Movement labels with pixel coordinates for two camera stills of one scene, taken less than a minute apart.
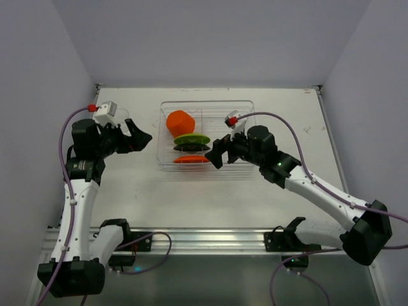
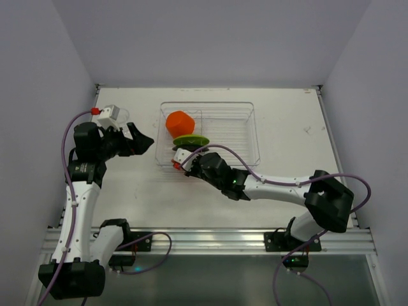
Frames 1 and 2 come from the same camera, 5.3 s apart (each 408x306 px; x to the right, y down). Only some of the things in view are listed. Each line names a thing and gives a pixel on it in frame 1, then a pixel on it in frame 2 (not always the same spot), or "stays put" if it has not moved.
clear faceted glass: [122, 115] stays put
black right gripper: [229, 148] to [194, 162]
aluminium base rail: [211, 241] stays put
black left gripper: [124, 142] stays put
